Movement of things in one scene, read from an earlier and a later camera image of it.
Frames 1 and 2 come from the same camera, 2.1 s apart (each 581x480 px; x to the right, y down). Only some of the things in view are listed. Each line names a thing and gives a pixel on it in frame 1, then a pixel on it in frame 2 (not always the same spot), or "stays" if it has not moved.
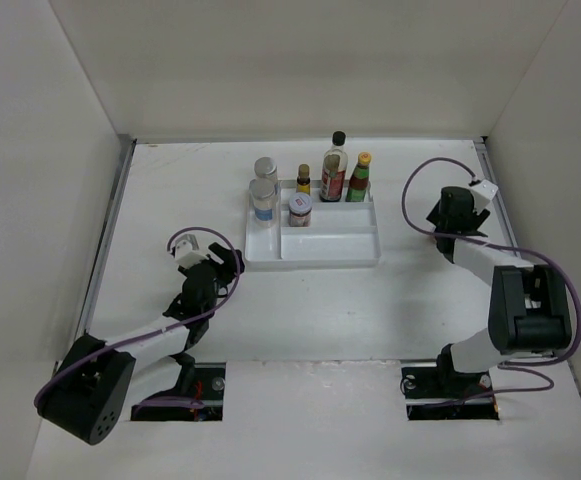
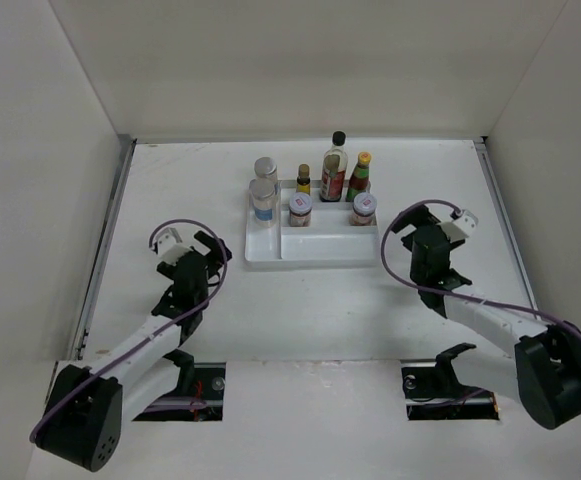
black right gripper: (477, 220) → (418, 216)
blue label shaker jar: (266, 167) stays
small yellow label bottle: (303, 179) stays
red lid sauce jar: (300, 207) stays
